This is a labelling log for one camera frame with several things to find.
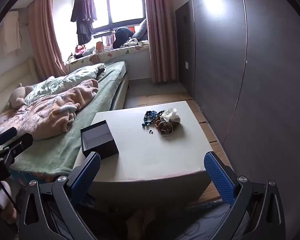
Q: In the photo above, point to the green bed blanket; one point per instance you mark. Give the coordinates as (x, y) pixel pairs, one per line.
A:
(65, 150)

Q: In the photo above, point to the pale floral quilt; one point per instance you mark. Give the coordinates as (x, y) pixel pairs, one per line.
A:
(72, 77)

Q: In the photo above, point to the person's left hand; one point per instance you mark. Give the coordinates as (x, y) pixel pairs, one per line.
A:
(3, 212)

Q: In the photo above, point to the pile of plush toys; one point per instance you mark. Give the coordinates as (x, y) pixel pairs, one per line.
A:
(81, 51)

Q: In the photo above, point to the white leather ottoman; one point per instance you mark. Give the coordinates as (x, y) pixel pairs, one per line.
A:
(145, 155)

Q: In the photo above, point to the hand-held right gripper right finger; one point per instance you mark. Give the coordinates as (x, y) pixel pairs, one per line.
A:
(220, 177)

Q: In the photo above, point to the white butterfly hair clip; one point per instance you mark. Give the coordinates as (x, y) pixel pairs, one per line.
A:
(168, 115)

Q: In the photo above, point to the floral window seat cushion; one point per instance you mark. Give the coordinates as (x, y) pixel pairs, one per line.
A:
(120, 52)

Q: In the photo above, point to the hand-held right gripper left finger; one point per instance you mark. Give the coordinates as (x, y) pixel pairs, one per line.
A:
(90, 172)

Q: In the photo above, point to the pink fleece blanket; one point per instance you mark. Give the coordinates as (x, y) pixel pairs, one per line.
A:
(47, 115)

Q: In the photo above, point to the grey pillow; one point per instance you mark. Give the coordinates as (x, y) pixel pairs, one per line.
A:
(141, 31)

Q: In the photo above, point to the orange paper bag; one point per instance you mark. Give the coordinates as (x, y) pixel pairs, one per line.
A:
(100, 47)

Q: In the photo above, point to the white wall socket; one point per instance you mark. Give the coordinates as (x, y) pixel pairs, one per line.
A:
(187, 65)

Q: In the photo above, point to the black jewelry box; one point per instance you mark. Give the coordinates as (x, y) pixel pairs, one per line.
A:
(100, 148)

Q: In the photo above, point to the pink curtain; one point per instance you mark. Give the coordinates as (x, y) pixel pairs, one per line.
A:
(162, 42)
(45, 35)

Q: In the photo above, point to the dark grey wardrobe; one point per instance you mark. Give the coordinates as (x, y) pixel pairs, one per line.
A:
(240, 80)

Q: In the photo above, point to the cream upholstered bed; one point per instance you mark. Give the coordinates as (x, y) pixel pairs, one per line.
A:
(5, 80)

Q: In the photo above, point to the beige plush toy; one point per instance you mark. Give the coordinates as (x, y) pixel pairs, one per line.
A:
(16, 97)

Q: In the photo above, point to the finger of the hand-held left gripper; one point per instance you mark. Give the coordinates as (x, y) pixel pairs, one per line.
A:
(6, 134)
(21, 141)

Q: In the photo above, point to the hanging dark clothes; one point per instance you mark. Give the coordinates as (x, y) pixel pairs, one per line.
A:
(83, 10)

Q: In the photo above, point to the window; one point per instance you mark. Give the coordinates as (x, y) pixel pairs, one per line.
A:
(125, 2)

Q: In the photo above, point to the dark bag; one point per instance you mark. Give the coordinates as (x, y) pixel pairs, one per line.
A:
(122, 37)

